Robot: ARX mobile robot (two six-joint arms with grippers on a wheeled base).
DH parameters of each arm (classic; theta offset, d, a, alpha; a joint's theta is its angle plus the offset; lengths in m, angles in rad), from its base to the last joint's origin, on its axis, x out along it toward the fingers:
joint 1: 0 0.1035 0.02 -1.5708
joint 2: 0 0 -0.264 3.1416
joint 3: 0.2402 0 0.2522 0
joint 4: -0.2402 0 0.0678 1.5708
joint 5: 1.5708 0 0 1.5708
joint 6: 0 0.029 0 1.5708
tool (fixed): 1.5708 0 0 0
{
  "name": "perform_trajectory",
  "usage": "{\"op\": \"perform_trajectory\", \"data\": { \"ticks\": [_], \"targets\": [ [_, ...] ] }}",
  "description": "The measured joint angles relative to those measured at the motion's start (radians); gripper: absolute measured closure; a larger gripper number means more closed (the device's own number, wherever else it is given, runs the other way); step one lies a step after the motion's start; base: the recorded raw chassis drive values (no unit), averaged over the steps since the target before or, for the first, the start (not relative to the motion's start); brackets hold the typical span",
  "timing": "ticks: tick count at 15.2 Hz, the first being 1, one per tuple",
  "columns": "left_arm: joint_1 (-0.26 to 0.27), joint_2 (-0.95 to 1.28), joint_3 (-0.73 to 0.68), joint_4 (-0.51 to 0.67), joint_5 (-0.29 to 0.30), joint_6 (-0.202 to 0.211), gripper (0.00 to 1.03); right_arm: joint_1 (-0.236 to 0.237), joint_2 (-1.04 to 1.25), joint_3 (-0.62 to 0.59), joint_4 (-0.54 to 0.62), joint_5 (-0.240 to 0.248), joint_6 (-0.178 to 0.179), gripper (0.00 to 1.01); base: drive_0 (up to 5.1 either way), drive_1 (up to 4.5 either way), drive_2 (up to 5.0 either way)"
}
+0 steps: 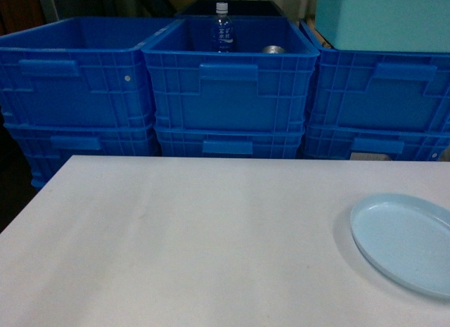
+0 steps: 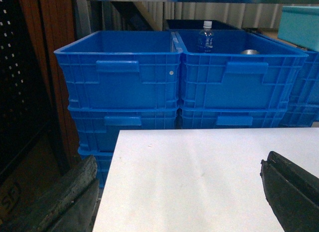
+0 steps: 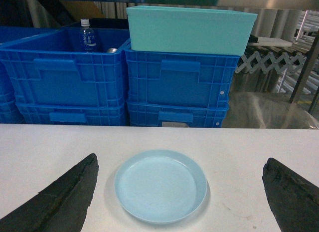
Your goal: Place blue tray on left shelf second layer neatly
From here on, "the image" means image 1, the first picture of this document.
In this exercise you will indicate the blue crate top right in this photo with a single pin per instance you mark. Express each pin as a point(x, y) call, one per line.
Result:
point(407, 92)

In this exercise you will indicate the blue crate top middle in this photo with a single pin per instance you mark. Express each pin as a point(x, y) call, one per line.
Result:
point(244, 90)

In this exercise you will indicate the blue crate bottom left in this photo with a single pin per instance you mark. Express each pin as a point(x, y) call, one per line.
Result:
point(47, 149)

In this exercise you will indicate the teal plastic box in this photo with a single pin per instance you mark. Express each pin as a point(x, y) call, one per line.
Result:
point(384, 25)

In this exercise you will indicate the blue crate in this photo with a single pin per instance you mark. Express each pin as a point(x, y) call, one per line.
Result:
point(407, 92)
point(79, 72)
point(339, 143)
point(194, 143)
point(244, 90)
point(47, 149)

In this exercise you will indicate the blue crate bottom right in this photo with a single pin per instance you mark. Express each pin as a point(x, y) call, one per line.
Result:
point(339, 143)

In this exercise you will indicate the silver metal can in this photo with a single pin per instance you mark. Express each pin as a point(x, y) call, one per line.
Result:
point(273, 49)

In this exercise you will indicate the light blue oval tray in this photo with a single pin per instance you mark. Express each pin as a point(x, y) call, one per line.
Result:
point(406, 239)

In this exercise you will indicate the dark crate behind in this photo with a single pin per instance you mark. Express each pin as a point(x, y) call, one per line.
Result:
point(235, 8)

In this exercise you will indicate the clear water bottle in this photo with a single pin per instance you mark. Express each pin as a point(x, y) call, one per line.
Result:
point(222, 29)

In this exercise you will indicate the blue crate top left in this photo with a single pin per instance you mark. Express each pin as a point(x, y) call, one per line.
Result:
point(79, 72)

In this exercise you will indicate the blue crate bottom middle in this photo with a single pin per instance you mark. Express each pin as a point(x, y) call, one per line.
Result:
point(194, 143)

